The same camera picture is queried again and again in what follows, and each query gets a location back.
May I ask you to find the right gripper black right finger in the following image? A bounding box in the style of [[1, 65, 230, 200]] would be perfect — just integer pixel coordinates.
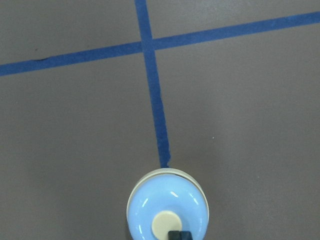
[[179, 231, 193, 240]]

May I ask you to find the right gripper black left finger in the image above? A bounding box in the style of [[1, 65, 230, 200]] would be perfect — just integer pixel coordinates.
[[168, 230, 181, 240]]

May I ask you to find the blue round desk bell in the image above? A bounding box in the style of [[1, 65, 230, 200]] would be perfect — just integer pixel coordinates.
[[126, 168, 210, 240]]

